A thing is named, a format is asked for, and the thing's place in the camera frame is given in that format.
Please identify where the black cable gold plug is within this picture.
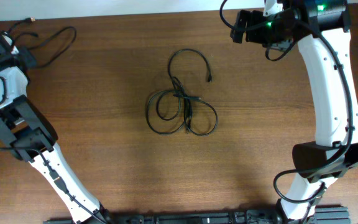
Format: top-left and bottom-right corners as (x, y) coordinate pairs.
(6, 17), (77, 68)

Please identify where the black cable looped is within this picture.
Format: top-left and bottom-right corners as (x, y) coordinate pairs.
(145, 77), (219, 137)

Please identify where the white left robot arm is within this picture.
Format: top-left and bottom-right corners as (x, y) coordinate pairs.
(0, 32), (112, 223)

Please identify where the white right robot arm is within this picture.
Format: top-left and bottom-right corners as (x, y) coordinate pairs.
(230, 0), (358, 223)

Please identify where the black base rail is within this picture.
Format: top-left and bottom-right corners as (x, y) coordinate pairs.
(42, 205), (351, 224)

